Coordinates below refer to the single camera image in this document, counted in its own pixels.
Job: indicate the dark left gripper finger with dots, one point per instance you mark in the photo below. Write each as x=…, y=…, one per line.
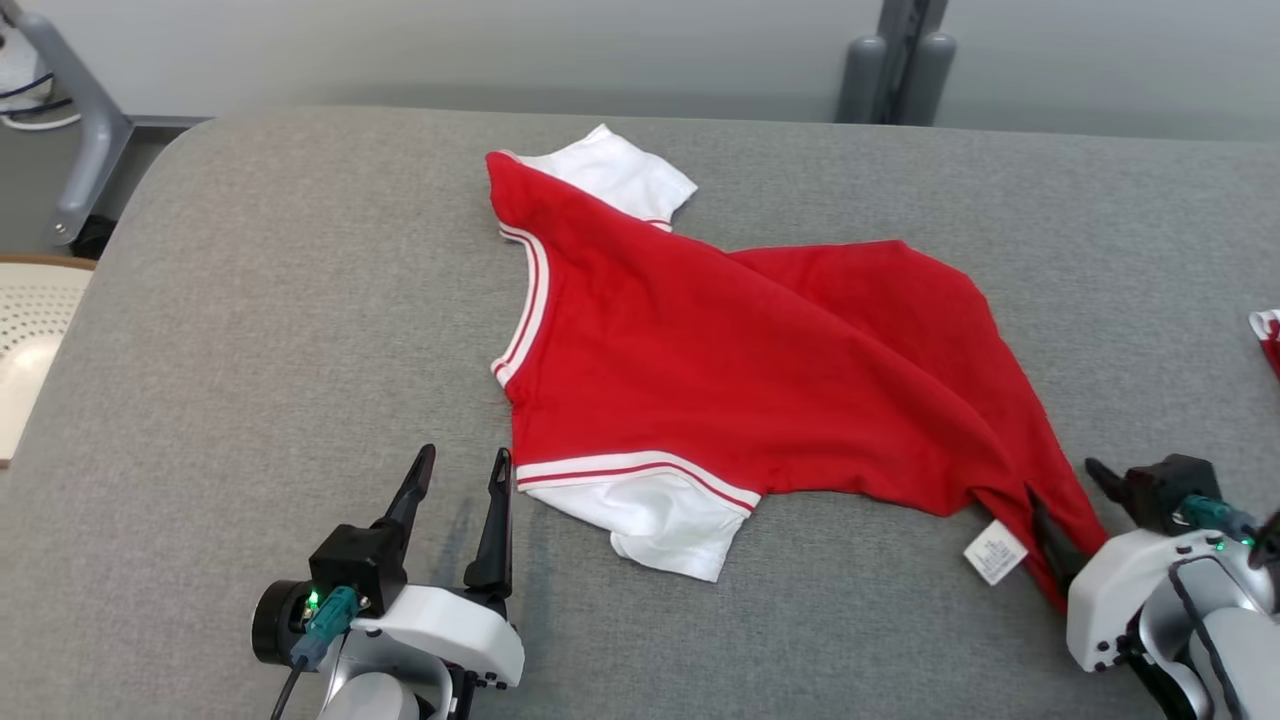
x=412, y=500
x=493, y=555

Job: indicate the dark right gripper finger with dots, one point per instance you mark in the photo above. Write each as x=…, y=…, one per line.
x=1055, y=550
x=1112, y=483

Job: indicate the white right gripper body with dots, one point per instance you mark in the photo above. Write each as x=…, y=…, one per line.
x=1110, y=600

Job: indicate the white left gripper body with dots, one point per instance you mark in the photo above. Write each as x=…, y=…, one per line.
x=455, y=625

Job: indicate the red shorts with white stripe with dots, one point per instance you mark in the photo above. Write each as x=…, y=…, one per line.
x=1270, y=345

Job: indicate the red and white T-shirt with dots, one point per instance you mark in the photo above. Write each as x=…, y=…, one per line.
x=700, y=360

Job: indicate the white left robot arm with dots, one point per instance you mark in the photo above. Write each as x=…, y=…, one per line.
x=375, y=700

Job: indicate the white perforated laundry basket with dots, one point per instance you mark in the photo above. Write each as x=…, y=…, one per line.
x=35, y=340

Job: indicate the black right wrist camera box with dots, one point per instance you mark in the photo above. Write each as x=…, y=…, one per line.
x=1170, y=485

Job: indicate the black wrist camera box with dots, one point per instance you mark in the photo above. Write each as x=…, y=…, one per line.
x=355, y=560
x=1170, y=485

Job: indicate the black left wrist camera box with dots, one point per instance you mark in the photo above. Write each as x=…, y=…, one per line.
x=355, y=560

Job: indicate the grey metal stand frame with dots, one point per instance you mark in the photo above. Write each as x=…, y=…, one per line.
x=95, y=160

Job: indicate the grey metal post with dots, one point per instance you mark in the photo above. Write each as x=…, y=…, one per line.
x=860, y=85

